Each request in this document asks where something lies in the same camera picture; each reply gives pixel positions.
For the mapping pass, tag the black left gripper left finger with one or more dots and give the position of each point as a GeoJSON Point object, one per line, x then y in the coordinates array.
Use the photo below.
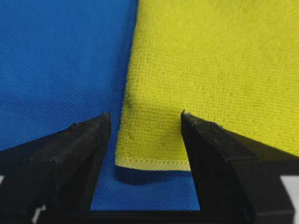
{"type": "Point", "coordinates": [57, 172]}

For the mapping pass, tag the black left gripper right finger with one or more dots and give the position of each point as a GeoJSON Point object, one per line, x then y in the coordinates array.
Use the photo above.
{"type": "Point", "coordinates": [239, 180]}

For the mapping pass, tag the yellow-green towel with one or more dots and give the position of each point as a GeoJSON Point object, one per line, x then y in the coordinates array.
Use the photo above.
{"type": "Point", "coordinates": [232, 62]}

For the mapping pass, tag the blue table cloth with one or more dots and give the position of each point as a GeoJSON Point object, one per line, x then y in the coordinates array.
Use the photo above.
{"type": "Point", "coordinates": [65, 61]}

